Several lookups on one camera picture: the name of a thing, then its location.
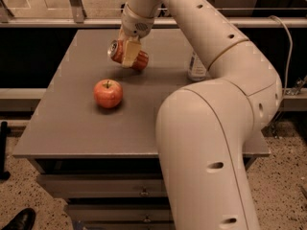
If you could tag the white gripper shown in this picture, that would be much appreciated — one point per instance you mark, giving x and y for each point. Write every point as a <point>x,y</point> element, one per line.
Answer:
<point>135,24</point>

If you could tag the red coke can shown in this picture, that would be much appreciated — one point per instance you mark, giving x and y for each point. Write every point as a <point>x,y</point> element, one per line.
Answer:
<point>116,51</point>

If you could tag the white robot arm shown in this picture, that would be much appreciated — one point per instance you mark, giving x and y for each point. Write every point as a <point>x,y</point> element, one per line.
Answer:
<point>202,127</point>

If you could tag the red apple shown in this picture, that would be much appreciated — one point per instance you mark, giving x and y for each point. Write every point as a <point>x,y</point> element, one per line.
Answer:
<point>108,93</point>

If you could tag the clear plastic water bottle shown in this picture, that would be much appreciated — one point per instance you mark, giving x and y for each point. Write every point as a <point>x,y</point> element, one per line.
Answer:
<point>196,70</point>

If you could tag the grey drawer cabinet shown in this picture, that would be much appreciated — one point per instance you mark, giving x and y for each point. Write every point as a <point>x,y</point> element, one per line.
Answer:
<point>70,134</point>

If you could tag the top grey drawer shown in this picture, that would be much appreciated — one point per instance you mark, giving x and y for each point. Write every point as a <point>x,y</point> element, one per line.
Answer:
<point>102,185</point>

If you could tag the grey drawer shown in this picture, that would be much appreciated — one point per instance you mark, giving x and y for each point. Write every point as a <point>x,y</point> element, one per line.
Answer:
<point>102,185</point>
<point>109,213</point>

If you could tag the black metal stand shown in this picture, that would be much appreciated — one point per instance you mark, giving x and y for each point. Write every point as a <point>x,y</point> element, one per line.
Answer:
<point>4,131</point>

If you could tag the black shoe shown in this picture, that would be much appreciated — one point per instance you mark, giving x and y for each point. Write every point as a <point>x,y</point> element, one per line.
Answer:
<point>24,220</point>

